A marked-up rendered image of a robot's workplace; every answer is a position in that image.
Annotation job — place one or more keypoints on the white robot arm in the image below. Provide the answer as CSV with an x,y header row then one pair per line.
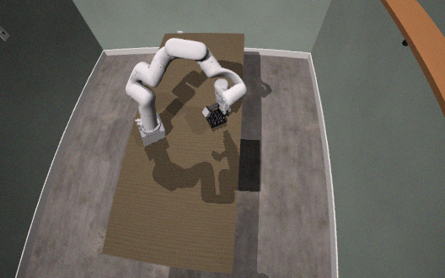
x,y
152,74

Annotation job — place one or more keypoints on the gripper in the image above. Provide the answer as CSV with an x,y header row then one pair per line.
x,y
224,109

